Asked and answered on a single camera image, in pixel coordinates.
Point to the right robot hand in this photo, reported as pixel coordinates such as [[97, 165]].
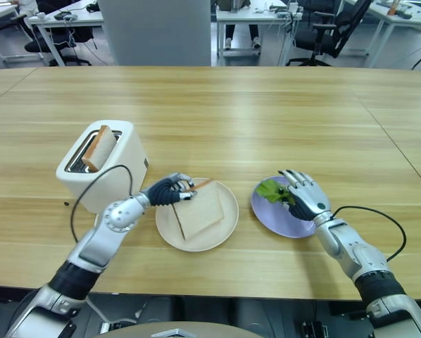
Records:
[[307, 199]]

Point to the bread slice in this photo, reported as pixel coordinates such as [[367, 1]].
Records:
[[200, 211], [99, 148]]

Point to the person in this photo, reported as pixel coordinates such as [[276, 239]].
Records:
[[242, 35]]

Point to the purple plate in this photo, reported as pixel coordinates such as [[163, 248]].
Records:
[[267, 214]]

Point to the green lettuce leaf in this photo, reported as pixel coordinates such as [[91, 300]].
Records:
[[272, 192]]

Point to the robot body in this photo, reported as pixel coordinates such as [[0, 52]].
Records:
[[175, 330]]

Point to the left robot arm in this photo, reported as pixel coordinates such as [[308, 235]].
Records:
[[91, 253]]

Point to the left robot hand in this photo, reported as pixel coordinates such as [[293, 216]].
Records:
[[163, 194]]

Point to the black office chair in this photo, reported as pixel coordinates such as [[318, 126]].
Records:
[[55, 42], [332, 35]]

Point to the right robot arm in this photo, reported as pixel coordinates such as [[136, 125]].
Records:
[[365, 271]]

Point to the cream plate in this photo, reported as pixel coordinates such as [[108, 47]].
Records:
[[228, 211]]

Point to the cream toaster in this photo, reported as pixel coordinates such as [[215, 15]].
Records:
[[105, 169]]

